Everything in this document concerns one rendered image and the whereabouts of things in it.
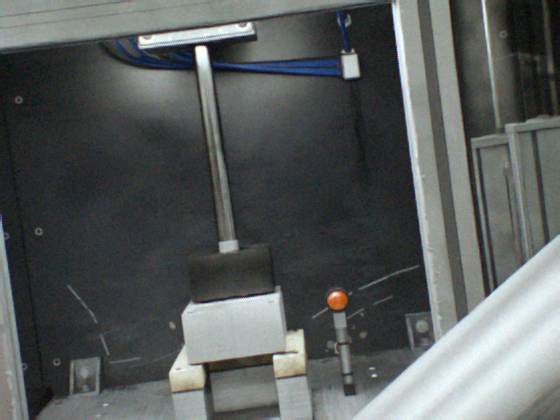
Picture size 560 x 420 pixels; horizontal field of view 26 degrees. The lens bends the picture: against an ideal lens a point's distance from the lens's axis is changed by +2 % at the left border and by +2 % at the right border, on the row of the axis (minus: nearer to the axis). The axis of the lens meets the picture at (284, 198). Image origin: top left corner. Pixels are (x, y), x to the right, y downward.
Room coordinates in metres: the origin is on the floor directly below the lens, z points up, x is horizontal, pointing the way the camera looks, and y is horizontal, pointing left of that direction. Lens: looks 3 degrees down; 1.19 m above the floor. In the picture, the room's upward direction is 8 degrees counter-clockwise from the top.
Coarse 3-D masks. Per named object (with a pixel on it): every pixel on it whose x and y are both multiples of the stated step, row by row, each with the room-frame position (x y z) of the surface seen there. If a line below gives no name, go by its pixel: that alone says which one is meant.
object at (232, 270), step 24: (192, 48) 1.26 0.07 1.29; (216, 96) 1.26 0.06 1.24; (216, 120) 1.26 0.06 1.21; (216, 144) 1.26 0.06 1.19; (216, 168) 1.26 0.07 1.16; (216, 192) 1.26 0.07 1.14; (216, 216) 1.26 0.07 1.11; (192, 264) 1.23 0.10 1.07; (216, 264) 1.23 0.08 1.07; (240, 264) 1.23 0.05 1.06; (264, 264) 1.23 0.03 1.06; (192, 288) 1.23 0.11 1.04; (216, 288) 1.23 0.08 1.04; (240, 288) 1.23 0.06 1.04; (264, 288) 1.23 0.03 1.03
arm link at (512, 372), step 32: (544, 256) 0.51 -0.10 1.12; (512, 288) 0.51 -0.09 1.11; (544, 288) 0.49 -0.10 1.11; (480, 320) 0.51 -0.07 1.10; (512, 320) 0.49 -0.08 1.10; (544, 320) 0.48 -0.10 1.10; (448, 352) 0.51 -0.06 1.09; (480, 352) 0.49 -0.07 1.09; (512, 352) 0.48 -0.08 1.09; (544, 352) 0.48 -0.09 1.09; (416, 384) 0.50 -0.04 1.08; (448, 384) 0.49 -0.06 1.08; (480, 384) 0.48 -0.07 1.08; (512, 384) 0.48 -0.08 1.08; (544, 384) 0.47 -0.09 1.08; (384, 416) 0.50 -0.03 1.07; (416, 416) 0.49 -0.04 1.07; (448, 416) 0.48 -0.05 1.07; (480, 416) 0.48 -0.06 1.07; (512, 416) 0.47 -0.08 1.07; (544, 416) 0.47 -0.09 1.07
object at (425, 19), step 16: (432, 32) 1.05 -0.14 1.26; (432, 48) 1.05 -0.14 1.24; (432, 64) 1.05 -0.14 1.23; (432, 80) 1.05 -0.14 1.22; (432, 96) 1.05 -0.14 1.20; (432, 112) 1.05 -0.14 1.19; (432, 128) 1.05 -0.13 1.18; (448, 176) 1.05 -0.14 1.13; (448, 192) 1.05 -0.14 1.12; (448, 208) 1.05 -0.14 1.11; (448, 224) 1.05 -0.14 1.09; (448, 240) 1.05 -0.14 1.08; (0, 256) 1.08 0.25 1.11; (464, 288) 1.05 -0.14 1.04; (464, 304) 1.05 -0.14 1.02; (16, 368) 1.08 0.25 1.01
